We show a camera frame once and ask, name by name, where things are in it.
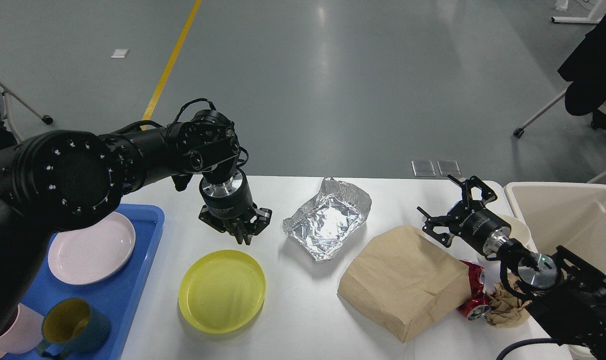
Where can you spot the crushed red soda can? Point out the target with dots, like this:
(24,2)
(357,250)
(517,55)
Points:
(478,305)

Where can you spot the yellow plastic plate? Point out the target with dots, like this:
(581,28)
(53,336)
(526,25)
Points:
(222,292)

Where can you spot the floor outlet cover plates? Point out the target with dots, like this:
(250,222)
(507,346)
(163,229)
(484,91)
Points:
(435,168)

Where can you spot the crumpled aluminium foil tray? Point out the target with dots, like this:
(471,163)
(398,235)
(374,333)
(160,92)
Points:
(322,224)

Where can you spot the crumpled brown paper napkin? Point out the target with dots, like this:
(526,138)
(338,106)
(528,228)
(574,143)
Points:
(508,311)

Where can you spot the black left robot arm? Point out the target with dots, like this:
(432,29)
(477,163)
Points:
(66,180)

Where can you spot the white table frame background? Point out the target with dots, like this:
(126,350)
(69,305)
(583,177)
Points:
(583,12)

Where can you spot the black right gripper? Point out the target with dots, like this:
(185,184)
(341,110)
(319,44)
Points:
(475,225)

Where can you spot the white paper scrap on floor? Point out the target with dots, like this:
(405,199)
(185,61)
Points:
(119,53)

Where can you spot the brown paper bag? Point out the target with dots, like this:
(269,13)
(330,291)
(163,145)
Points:
(404,282)

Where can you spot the pink plate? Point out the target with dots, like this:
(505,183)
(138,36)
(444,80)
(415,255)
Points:
(89,255)

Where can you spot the blue plastic tray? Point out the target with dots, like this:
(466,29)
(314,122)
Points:
(118,296)

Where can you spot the dark teal mug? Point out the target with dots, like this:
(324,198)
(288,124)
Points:
(72,326)

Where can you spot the white rolling stand left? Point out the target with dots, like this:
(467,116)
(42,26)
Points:
(8,95)

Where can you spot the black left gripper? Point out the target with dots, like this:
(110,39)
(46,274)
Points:
(229,204)

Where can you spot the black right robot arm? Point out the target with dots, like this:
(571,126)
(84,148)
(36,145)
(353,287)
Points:
(565,294)

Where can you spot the beige plastic bin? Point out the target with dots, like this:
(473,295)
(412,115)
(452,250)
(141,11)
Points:
(566,214)

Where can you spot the white paper cup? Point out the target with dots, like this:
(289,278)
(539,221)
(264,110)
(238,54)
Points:
(519,229)

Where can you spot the person in black clothing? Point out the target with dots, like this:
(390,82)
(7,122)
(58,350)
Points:
(585,70)

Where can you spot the pink mug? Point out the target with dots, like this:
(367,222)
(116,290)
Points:
(22,333)

